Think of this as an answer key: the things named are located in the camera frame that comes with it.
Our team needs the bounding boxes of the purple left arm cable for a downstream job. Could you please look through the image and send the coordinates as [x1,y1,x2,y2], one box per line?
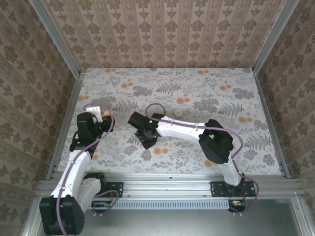
[56,103,119,236]

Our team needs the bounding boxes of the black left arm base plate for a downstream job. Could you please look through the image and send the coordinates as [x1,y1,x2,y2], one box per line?
[97,181,124,198]

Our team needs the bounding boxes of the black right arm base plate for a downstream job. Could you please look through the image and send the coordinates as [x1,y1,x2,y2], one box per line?
[210,181,256,198]

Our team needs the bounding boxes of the aluminium frame post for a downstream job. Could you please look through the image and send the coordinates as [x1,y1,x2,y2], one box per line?
[29,0,83,78]
[252,0,300,74]

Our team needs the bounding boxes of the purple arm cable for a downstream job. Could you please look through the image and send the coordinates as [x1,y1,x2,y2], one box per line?
[144,103,262,216]
[56,103,119,236]

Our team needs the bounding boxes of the aluminium side rail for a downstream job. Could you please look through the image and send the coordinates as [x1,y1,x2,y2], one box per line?
[252,70,291,179]
[46,70,86,179]

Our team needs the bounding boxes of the small control board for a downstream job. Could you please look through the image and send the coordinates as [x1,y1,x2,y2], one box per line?
[91,200,111,213]
[228,199,247,212]

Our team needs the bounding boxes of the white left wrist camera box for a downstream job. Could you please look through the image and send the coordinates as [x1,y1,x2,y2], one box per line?
[85,106,103,123]

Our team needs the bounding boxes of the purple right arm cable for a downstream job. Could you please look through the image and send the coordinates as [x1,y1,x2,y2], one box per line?
[144,103,262,216]

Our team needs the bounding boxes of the aluminium front mounting rail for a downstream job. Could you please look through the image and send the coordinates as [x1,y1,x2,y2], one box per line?
[36,173,302,200]

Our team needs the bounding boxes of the floral patterned table cover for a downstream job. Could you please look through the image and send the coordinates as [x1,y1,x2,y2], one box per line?
[58,67,284,176]

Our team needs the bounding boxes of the grey metal sheet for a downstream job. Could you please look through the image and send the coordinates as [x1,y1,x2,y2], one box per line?
[36,208,305,236]

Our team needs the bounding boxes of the grey slotted cable duct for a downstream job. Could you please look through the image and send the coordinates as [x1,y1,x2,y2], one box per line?
[83,199,228,210]

